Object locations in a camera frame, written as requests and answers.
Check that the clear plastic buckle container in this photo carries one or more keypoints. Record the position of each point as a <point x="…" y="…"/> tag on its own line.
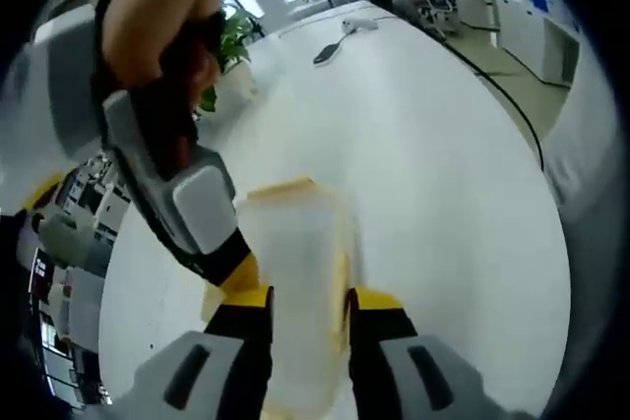
<point x="295" y="253"/>

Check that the white charger plug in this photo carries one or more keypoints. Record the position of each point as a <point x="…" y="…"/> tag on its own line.
<point x="359" y="24"/>

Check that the potted green plant white pot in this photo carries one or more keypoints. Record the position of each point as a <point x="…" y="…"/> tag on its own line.
<point x="236" y="46"/>

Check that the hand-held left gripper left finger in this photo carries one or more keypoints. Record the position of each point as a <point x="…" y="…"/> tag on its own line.
<point x="197" y="380"/>

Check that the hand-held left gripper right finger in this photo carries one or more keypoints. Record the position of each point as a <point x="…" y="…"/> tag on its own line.
<point x="423" y="380"/>

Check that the white office chair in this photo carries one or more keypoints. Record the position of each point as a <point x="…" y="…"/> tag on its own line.
<point x="438" y="12"/>

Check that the black phone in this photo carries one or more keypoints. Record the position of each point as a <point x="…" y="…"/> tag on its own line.
<point x="327" y="53"/>

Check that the translucent plastic container yellow lid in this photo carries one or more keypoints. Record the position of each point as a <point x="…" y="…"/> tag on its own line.
<point x="285" y="186"/>

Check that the white storage cabinets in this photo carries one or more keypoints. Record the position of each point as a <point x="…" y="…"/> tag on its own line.
<point x="522" y="31"/>

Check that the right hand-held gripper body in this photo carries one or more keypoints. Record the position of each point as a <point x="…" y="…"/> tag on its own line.
<point x="54" y="85"/>

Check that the person's right hand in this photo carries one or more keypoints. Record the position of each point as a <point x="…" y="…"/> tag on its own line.
<point x="143" y="41"/>

